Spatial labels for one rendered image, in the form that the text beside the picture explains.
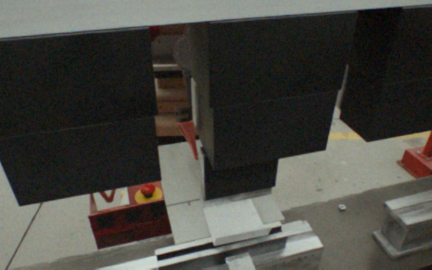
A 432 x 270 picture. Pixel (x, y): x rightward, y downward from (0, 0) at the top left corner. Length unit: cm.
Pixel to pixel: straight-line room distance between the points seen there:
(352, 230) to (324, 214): 6
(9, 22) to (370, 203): 75
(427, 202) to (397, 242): 9
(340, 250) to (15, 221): 182
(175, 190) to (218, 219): 10
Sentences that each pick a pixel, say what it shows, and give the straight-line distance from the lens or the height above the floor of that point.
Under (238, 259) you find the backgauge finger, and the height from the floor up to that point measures 100.
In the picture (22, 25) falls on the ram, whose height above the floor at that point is 135.
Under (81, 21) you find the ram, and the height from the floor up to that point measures 135.
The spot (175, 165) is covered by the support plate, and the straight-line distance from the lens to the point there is 68.
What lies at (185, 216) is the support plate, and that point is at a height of 100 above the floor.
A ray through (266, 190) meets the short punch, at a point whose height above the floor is 109.
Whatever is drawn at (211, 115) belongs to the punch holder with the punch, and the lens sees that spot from 35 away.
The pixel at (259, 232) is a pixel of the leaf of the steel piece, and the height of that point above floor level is 102.
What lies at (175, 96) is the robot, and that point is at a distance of 119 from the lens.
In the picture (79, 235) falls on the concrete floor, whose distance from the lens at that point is 200.
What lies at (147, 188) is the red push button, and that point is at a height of 81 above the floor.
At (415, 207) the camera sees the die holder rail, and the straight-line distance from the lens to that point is 74.
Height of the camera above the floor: 142
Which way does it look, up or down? 33 degrees down
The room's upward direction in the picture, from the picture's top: straight up
